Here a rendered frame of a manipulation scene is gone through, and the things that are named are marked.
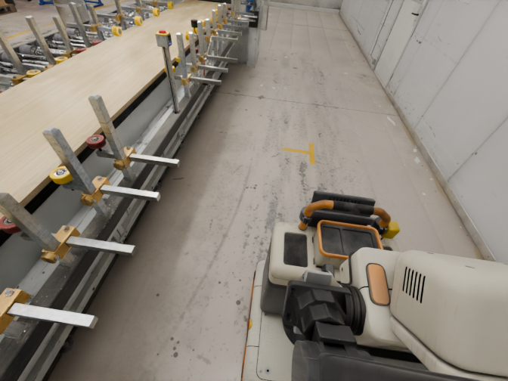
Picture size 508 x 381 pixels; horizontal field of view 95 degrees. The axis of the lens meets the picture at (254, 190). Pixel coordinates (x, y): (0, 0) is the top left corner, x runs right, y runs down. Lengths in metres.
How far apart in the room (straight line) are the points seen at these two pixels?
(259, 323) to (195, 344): 0.46
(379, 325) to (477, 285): 0.17
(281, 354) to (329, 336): 0.99
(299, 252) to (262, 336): 0.57
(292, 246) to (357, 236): 0.25
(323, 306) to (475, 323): 0.19
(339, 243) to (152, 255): 1.41
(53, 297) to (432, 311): 1.14
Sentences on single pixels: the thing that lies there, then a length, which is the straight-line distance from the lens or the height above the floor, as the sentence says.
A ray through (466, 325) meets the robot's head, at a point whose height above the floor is 1.36.
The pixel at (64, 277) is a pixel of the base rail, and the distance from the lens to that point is 1.21.
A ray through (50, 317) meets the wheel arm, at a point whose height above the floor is 0.83.
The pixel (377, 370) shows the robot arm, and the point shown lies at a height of 1.42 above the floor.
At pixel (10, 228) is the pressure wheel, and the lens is 1.18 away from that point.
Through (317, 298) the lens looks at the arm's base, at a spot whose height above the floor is 1.23.
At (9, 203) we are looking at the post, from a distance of 0.97.
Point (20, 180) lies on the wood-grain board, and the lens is 1.36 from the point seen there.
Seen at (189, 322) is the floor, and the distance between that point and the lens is 1.71.
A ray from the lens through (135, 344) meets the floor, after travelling 1.76.
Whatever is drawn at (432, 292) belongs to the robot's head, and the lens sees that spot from 0.42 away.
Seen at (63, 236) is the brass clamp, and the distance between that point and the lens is 1.16.
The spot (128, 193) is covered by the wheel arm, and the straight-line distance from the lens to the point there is 1.16.
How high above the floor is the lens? 1.65
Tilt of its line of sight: 47 degrees down
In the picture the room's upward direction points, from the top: 6 degrees clockwise
